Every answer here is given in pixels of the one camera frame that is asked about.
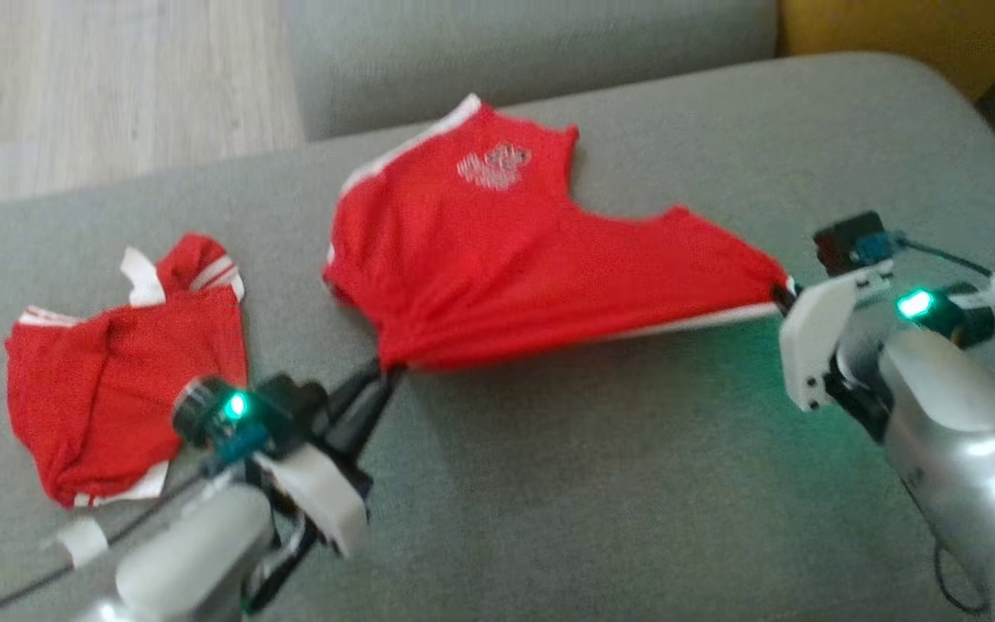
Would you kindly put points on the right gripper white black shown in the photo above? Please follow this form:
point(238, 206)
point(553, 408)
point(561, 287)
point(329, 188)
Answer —
point(808, 345)

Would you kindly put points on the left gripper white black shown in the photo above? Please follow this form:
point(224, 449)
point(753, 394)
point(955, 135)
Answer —
point(325, 497)

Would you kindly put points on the red shorts white trim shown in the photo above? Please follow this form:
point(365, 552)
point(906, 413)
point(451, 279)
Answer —
point(506, 276)

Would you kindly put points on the red jersey white sleeves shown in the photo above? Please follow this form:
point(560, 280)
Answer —
point(117, 389)

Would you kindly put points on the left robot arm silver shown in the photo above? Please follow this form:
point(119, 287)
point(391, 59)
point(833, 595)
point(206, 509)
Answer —
point(186, 553)

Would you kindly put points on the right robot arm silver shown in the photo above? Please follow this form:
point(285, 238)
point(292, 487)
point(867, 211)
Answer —
point(964, 466)

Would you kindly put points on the large grey sofa seat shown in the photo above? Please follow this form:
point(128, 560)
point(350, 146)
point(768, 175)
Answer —
point(601, 484)

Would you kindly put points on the wide yellow sofa back cushion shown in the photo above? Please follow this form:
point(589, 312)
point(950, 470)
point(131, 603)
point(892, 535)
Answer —
point(912, 34)

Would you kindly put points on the grey sofa seat cushion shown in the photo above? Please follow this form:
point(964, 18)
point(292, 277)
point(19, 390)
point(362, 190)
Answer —
point(506, 52)

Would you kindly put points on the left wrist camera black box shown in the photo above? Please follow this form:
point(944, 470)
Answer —
point(290, 410)

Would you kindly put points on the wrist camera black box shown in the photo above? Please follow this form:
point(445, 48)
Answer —
point(290, 410)
point(843, 242)

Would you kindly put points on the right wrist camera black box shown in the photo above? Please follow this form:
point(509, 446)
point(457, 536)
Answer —
point(843, 242)

